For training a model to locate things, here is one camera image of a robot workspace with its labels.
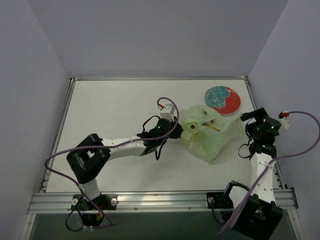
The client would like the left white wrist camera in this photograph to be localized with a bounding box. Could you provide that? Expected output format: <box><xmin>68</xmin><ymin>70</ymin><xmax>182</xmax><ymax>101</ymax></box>
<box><xmin>159</xmin><ymin>104</ymin><xmax>176</xmax><ymax>122</ymax></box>

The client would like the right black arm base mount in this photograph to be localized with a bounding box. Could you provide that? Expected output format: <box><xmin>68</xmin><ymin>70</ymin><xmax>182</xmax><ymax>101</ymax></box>
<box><xmin>206</xmin><ymin>191</ymin><xmax>234</xmax><ymax>210</ymax></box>

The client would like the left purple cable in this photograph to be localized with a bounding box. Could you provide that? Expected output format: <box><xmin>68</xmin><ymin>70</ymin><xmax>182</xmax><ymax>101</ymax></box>
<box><xmin>44</xmin><ymin>96</ymin><xmax>180</xmax><ymax>229</ymax></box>

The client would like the light green plastic bag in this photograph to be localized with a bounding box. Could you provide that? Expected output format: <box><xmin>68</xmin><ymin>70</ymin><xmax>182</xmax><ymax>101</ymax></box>
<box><xmin>178</xmin><ymin>104</ymin><xmax>245</xmax><ymax>163</ymax></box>

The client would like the red teal floral plate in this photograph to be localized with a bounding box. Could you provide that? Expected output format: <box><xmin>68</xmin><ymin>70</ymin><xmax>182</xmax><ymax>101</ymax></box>
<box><xmin>204</xmin><ymin>85</ymin><xmax>241</xmax><ymax>116</ymax></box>

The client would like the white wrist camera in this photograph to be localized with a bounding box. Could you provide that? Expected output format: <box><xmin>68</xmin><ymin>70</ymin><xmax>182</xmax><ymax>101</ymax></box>
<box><xmin>159</xmin><ymin>104</ymin><xmax>176</xmax><ymax>122</ymax></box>
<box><xmin>277</xmin><ymin>111</ymin><xmax>291</xmax><ymax>130</ymax></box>

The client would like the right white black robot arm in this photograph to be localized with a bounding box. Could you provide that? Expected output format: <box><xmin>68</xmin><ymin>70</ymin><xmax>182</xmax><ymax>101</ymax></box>
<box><xmin>223</xmin><ymin>108</ymin><xmax>284</xmax><ymax>240</ymax></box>

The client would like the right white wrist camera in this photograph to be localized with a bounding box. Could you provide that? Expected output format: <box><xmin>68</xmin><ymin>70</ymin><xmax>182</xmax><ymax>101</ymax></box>
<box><xmin>277</xmin><ymin>111</ymin><xmax>291</xmax><ymax>130</ymax></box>

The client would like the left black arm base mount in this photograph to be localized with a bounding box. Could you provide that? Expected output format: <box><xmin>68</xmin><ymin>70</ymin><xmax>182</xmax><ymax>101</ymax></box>
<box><xmin>70</xmin><ymin>193</ymin><xmax>118</xmax><ymax>211</ymax></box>

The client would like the aluminium front rail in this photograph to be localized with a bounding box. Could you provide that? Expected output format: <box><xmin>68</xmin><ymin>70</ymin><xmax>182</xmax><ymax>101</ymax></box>
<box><xmin>27</xmin><ymin>188</ymin><xmax>300</xmax><ymax>215</ymax></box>

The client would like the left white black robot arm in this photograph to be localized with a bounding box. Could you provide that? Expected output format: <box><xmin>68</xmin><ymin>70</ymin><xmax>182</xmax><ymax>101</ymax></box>
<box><xmin>66</xmin><ymin>118</ymin><xmax>183</xmax><ymax>200</ymax></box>

